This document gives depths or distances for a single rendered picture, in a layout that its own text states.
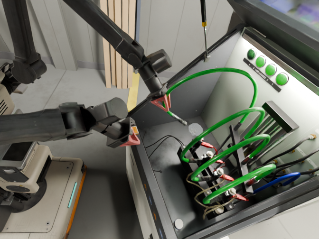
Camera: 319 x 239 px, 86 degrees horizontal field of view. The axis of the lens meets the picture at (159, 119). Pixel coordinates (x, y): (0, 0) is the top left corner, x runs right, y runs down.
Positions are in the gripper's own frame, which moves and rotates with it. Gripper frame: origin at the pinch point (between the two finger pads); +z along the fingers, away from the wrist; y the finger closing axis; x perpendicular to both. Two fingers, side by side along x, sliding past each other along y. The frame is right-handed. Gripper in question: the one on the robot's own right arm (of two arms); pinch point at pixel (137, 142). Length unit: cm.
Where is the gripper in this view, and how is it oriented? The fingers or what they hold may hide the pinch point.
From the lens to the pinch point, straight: 60.0
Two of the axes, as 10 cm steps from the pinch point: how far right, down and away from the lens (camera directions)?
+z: 6.0, 4.5, 6.6
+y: 8.0, -4.3, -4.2
